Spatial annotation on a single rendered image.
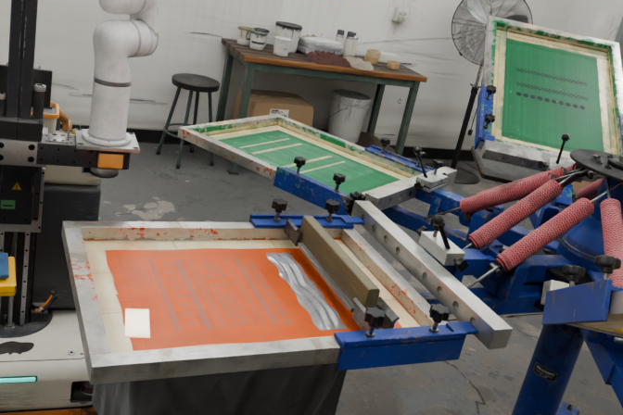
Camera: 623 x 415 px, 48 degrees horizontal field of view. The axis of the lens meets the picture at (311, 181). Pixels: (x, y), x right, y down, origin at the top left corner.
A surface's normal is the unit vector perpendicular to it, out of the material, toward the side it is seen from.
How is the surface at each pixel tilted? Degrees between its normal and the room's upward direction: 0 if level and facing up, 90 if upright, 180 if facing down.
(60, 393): 90
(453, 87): 90
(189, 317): 0
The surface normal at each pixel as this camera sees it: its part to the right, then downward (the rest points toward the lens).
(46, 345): 0.19, -0.92
